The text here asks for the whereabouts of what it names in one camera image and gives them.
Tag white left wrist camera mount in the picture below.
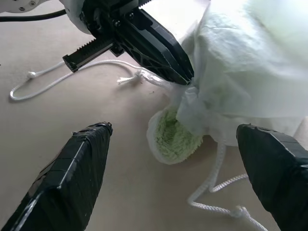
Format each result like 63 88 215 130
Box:
61 0 97 35

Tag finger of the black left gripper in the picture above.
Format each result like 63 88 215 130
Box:
121 23 191 86
129 9 194 81

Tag green terry towel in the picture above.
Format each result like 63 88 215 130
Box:
147 106 204 166

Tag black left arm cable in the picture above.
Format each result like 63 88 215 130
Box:
0 9 67 23

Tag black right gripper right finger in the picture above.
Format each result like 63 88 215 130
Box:
236 123 308 231

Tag white drawstring bag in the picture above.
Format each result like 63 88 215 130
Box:
9 0 308 231

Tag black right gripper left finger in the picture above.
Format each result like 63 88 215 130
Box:
0 121 114 231

